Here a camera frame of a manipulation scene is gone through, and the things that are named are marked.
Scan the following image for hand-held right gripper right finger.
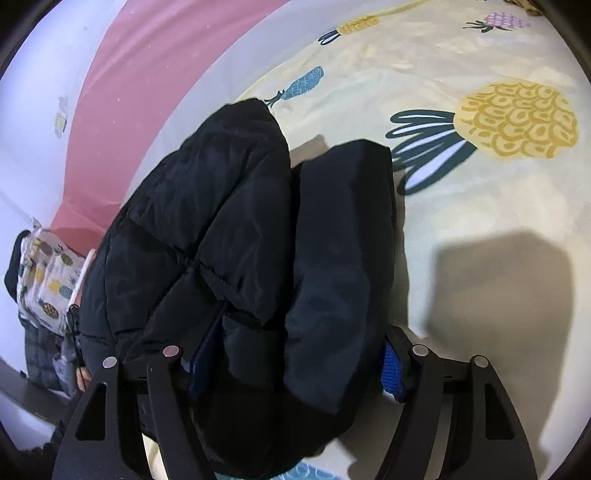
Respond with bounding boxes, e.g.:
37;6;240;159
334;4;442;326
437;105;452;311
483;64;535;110
374;325;539;480

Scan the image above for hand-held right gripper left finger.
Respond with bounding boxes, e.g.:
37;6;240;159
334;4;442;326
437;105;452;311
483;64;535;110
51;302;228;480

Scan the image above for black hooded puffer jacket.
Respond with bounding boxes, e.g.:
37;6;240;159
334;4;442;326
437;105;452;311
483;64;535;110
76;98;408;479

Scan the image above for grey quilted cloth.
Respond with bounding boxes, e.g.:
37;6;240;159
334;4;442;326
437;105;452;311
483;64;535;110
18;314;81;400

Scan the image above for yellow pineapple print bed sheet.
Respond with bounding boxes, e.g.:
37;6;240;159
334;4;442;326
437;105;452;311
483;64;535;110
143;0;591;480

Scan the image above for white pineapple print pillow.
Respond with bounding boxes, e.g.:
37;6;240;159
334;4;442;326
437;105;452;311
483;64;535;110
16;228;88;337

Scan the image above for small yellow wall sticker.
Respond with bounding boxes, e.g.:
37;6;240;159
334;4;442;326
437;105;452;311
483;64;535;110
53;96;71;139

